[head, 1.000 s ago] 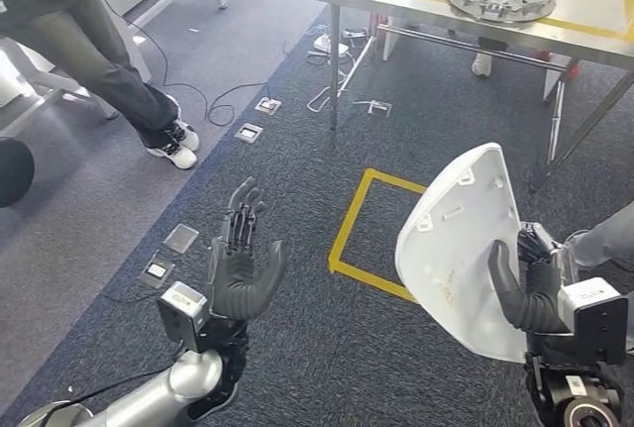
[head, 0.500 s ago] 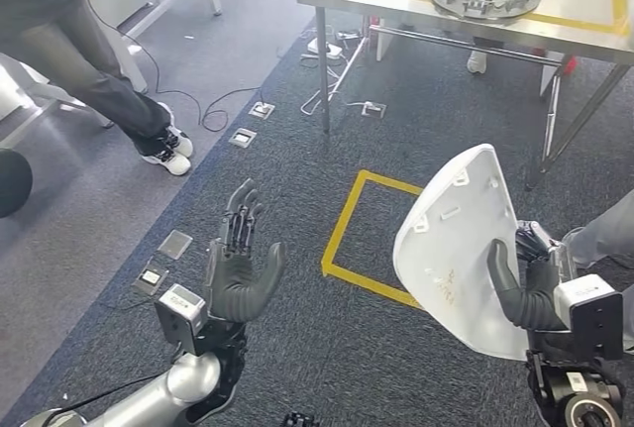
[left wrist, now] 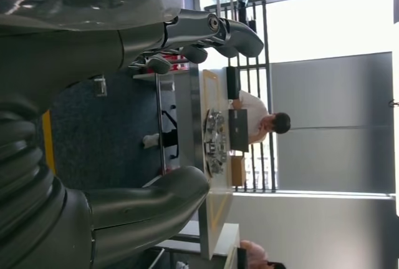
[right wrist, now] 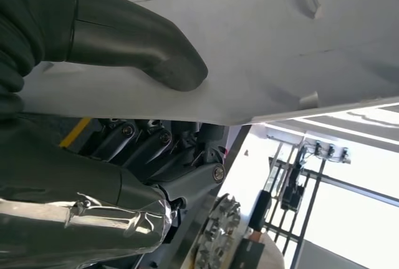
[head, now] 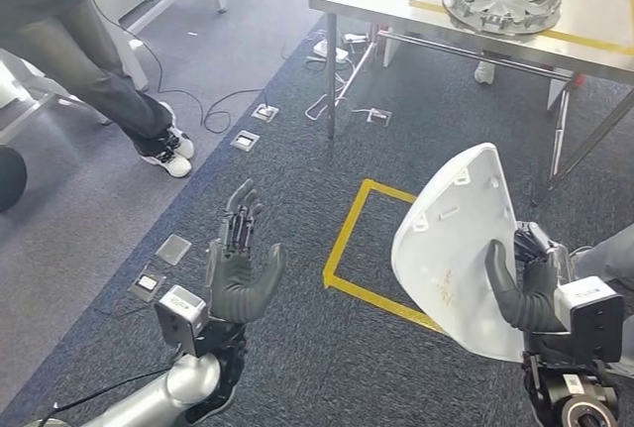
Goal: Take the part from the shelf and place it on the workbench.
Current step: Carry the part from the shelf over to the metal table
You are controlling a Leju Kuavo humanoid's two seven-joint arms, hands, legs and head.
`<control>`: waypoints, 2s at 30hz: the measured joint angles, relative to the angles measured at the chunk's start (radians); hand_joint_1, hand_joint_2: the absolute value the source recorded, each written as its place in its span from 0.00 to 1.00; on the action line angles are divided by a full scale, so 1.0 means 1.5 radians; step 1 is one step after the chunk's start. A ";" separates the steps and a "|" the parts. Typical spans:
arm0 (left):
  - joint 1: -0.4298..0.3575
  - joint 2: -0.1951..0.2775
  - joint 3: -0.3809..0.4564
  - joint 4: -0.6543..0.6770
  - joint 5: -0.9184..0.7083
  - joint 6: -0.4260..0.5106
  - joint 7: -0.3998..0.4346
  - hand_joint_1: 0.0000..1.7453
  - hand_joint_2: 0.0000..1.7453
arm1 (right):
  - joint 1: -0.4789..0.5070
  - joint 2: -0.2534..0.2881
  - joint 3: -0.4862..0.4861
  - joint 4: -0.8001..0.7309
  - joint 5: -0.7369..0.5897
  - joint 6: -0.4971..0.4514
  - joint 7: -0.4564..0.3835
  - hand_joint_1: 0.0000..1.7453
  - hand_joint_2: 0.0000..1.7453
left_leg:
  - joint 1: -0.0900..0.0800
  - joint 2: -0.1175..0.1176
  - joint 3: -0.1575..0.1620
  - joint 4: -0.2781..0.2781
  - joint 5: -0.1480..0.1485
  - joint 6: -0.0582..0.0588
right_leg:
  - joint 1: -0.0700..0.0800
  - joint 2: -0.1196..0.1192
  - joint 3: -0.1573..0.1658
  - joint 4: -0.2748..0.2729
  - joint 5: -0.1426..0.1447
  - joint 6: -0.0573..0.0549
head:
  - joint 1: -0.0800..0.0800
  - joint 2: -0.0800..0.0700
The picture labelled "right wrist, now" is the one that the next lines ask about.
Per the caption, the steel workbench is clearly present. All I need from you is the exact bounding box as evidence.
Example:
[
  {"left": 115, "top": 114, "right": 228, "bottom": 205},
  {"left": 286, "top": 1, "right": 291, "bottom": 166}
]
[{"left": 134, "top": 124, "right": 269, "bottom": 269}]

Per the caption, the round metal disc part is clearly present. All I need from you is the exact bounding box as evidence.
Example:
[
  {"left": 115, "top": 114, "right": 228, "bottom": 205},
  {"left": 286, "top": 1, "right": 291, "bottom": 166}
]
[{"left": 193, "top": 194, "right": 242, "bottom": 269}]

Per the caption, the black case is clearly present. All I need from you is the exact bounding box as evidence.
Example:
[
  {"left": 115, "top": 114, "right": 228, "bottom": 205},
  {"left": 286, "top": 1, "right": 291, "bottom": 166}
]
[{"left": 247, "top": 190, "right": 272, "bottom": 233}]

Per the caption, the small black device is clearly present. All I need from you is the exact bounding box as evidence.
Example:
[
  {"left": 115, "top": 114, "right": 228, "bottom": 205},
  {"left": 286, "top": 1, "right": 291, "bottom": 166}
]
[{"left": 281, "top": 164, "right": 306, "bottom": 212}]

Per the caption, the white power strip with plugs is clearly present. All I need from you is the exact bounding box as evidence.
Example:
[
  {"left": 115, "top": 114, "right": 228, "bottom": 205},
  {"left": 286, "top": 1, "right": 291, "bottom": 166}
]
[{"left": 299, "top": 139, "right": 351, "bottom": 165}]

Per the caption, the person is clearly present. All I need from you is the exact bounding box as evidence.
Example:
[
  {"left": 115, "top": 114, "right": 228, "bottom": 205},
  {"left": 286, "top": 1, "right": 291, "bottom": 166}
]
[{"left": 249, "top": 232, "right": 286, "bottom": 269}]

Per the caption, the black window railing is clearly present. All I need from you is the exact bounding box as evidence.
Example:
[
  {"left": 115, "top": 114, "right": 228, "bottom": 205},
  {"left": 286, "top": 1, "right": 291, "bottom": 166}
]
[{"left": 263, "top": 143, "right": 399, "bottom": 269}]

